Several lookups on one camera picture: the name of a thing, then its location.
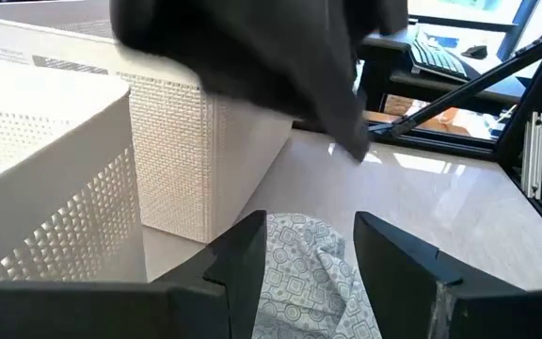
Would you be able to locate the white perforated plastic bin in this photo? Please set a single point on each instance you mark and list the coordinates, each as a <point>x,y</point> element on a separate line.
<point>64,188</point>
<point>181,165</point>

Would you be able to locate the dark grey garment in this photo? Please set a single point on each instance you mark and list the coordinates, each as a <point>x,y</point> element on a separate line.
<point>271,56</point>

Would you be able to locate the light blue patterned garment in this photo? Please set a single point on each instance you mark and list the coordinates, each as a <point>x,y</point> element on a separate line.
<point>308,282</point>

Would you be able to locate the black keyboard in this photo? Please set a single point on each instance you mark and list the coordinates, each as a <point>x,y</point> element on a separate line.
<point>440,59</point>

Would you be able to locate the silver aluminium frame bracket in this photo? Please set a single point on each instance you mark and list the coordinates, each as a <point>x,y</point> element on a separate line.
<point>533,155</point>

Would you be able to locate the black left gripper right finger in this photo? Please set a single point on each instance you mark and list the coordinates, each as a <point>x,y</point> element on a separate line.
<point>407,292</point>

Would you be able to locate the black computer mouse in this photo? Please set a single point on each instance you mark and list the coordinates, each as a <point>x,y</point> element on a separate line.
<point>475,51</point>

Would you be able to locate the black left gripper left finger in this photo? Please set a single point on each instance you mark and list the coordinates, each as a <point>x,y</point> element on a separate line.
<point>196,306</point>

